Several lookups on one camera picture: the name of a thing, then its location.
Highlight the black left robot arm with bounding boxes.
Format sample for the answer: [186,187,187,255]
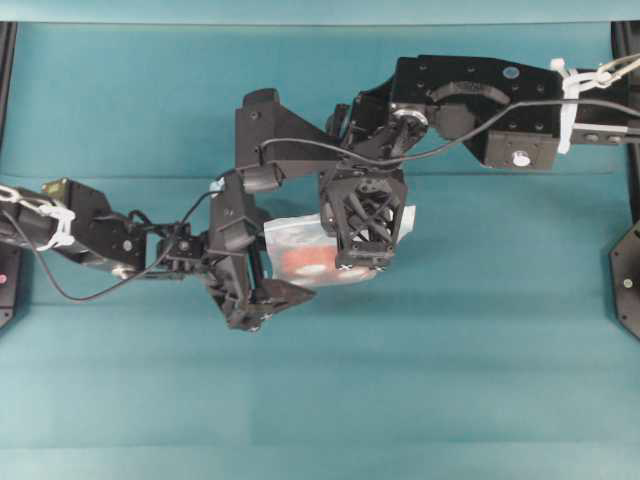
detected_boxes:
[1,170,314,331]

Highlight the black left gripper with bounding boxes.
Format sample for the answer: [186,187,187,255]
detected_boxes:
[204,172,316,331]

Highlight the teal table cloth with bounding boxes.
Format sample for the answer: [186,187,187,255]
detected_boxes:
[1,22,639,479]

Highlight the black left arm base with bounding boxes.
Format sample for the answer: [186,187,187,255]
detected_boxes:
[0,21,24,331]

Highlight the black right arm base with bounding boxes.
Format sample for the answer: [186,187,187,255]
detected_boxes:
[607,20,640,344]

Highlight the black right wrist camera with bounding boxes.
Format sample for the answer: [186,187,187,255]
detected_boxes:
[235,88,339,178]

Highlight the white left cable tie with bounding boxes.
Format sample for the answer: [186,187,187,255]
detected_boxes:
[1,184,76,252]

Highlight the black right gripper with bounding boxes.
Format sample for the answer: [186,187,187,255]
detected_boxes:
[318,167,408,272]

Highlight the clear zip bag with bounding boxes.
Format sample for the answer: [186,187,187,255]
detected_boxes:
[263,202,419,289]

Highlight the white right cable tie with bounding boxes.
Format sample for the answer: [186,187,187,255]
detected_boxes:
[550,53,639,154]

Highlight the orange tape roll top left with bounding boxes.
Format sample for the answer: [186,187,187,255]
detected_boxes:
[279,245,336,278]

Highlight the white cable tie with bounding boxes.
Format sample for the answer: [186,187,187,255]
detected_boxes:
[550,53,639,154]
[1,184,76,252]

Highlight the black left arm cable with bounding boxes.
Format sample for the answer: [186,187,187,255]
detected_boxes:
[0,192,226,304]

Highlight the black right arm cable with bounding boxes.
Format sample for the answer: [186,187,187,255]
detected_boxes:
[257,97,640,164]

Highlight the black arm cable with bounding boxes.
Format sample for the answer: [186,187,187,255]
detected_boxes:
[257,97,640,164]
[0,192,226,304]

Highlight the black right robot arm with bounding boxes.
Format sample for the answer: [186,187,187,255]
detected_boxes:
[322,55,639,270]

